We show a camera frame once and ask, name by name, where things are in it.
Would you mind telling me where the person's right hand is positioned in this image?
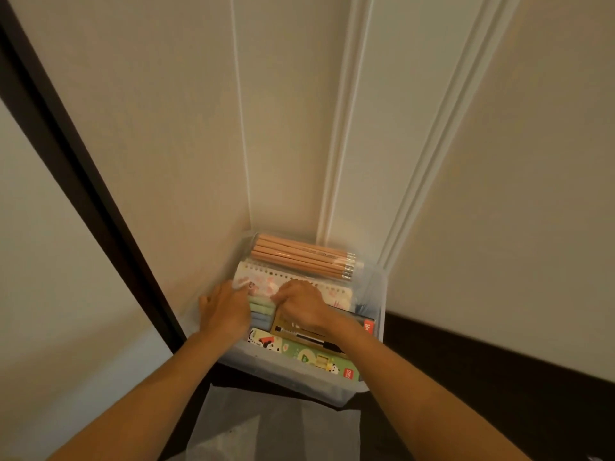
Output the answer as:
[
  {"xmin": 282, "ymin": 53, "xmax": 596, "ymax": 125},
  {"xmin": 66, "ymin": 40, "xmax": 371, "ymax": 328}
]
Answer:
[{"xmin": 271, "ymin": 279, "xmax": 347, "ymax": 336}]

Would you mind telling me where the black gold pen box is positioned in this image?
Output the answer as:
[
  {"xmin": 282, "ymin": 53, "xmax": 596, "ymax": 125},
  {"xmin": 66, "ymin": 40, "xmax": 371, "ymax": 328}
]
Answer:
[{"xmin": 268, "ymin": 309, "xmax": 377, "ymax": 356}]

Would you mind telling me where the clear plastic storage bin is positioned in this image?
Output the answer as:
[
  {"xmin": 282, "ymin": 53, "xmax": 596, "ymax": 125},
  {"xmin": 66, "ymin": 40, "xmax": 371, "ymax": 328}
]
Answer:
[{"xmin": 190, "ymin": 229, "xmax": 389, "ymax": 408}]

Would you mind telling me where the black framed panel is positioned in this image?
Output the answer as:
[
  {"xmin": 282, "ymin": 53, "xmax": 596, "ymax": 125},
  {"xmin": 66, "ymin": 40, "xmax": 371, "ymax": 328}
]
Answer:
[{"xmin": 0, "ymin": 0, "xmax": 188, "ymax": 353}]

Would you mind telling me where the small clear plastic sleeve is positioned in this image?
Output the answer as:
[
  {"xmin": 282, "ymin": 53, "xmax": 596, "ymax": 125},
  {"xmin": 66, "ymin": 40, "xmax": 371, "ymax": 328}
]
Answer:
[{"xmin": 247, "ymin": 293, "xmax": 281, "ymax": 333}]

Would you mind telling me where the bundle of wooden pencils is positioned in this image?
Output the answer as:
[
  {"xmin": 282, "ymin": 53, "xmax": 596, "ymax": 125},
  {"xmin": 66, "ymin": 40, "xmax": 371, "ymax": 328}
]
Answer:
[{"xmin": 251, "ymin": 234, "xmax": 357, "ymax": 282}]

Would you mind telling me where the person's left hand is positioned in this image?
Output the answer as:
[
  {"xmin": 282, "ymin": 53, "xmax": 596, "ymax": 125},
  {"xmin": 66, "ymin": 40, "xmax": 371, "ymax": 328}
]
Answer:
[{"xmin": 198, "ymin": 280, "xmax": 253, "ymax": 345}]

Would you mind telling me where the person's left forearm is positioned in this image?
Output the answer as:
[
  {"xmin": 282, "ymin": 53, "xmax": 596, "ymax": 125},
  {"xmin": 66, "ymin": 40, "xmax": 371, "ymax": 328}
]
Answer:
[{"xmin": 47, "ymin": 330, "xmax": 236, "ymax": 461}]

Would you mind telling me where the translucent plastic sheet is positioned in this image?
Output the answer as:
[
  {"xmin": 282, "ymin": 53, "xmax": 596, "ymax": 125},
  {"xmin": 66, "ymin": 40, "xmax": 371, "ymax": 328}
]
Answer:
[{"xmin": 184, "ymin": 384, "xmax": 362, "ymax": 461}]

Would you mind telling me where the person's right forearm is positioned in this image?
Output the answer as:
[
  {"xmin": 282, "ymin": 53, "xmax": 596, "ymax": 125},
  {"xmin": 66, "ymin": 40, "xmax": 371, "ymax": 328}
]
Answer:
[{"xmin": 331, "ymin": 316, "xmax": 529, "ymax": 461}]

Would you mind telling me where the green pencil box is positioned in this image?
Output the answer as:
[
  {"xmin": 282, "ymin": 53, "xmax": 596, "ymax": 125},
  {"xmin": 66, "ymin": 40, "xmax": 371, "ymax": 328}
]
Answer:
[{"xmin": 246, "ymin": 327, "xmax": 361, "ymax": 383}]

